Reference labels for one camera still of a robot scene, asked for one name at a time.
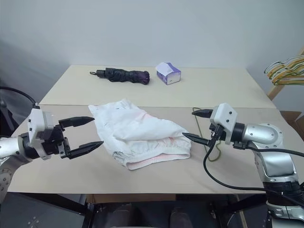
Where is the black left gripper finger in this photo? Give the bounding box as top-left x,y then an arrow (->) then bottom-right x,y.
63,141 -> 105,160
58,116 -> 95,131

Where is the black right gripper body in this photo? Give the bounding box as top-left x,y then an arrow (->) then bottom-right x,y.
208,123 -> 227,146

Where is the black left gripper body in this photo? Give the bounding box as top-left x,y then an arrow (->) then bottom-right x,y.
35,124 -> 71,159

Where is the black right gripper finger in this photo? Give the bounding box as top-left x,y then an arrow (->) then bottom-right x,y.
191,109 -> 214,119
182,132 -> 211,146

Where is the white elastic-waist garment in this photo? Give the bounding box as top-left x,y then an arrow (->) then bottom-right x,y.
87,98 -> 192,171

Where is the purple tissue box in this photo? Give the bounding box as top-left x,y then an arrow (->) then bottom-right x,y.
155,62 -> 181,86

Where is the folded black umbrella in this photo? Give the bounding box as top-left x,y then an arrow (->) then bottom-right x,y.
89,67 -> 151,86

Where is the brown cardboard box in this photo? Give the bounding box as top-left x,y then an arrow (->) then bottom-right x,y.
280,110 -> 304,136

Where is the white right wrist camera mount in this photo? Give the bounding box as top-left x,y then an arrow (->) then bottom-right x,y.
209,103 -> 238,145

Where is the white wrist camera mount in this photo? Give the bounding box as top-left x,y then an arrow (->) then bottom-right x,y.
27,108 -> 55,160
209,103 -> 238,145

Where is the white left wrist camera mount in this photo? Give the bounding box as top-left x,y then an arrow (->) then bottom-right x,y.
27,108 -> 55,160

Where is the black metal table frame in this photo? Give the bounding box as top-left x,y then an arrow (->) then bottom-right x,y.
78,193 -> 269,228

